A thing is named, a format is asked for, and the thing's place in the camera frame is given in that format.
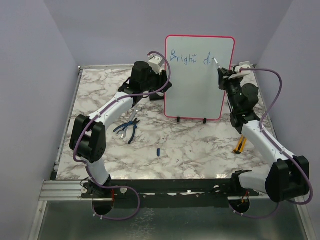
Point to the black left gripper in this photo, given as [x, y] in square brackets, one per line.
[162, 79]

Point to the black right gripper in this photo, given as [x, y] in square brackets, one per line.
[225, 72]

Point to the blue white whiteboard marker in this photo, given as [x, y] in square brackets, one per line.
[217, 63]

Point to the pink framed whiteboard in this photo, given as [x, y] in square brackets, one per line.
[195, 92]

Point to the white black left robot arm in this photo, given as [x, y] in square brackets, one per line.
[88, 138]

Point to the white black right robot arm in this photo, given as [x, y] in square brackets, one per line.
[288, 177]

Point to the silver open-end wrench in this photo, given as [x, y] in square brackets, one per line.
[123, 128]

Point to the yellow utility knife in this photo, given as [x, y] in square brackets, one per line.
[240, 146]

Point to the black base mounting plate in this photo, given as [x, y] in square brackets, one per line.
[167, 193]

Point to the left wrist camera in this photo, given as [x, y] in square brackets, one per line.
[156, 63]

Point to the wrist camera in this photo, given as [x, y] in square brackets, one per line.
[156, 63]
[238, 71]

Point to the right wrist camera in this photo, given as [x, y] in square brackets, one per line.
[238, 71]

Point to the aluminium table frame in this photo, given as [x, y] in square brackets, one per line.
[188, 150]

